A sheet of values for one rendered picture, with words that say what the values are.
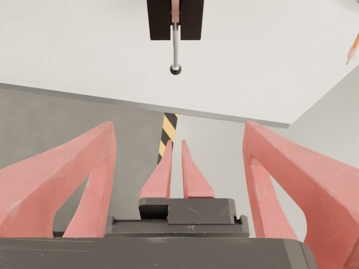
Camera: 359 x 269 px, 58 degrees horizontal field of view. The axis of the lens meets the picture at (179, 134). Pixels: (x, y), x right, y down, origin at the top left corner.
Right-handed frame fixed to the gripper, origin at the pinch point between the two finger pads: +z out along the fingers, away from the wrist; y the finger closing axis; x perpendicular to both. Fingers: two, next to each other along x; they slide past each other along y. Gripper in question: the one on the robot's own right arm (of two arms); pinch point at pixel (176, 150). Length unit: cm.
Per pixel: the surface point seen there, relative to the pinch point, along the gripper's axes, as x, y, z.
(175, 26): -9.4, 0.1, 5.8
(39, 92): 9.0, 20.1, 16.7
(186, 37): -8.9, -0.8, 5.1
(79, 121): 77, 39, 69
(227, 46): -0.1, -6.3, 15.6
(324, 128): 98, -73, 81
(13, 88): 8.1, 23.5, 16.6
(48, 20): -4.1, 14.3, 14.9
